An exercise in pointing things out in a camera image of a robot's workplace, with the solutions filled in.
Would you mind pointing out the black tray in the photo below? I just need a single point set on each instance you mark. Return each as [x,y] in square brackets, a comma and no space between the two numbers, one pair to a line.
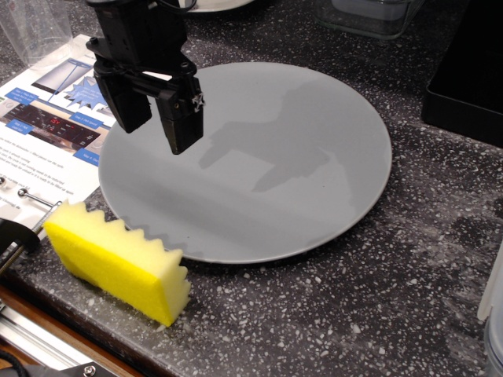
[465,94]

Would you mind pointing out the yellow sponge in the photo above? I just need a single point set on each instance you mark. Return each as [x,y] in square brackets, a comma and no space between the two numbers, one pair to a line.
[122,262]

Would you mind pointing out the aluminium rail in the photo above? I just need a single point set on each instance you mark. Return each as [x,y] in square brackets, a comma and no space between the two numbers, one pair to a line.
[52,356]

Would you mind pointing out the white plate edge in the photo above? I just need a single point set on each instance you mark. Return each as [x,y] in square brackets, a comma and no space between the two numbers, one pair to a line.
[214,6]

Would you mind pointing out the black metal clamp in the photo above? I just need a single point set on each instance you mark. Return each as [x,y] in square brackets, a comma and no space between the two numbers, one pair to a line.
[17,238]

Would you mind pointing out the grey round plate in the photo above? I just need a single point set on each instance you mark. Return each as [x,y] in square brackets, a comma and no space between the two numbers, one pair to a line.
[290,159]

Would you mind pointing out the dishwasher instruction sheet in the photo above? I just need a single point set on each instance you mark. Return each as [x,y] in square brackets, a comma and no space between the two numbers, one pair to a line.
[54,122]

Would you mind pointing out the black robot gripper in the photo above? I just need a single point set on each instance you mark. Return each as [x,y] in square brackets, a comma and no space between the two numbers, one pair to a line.
[140,55]

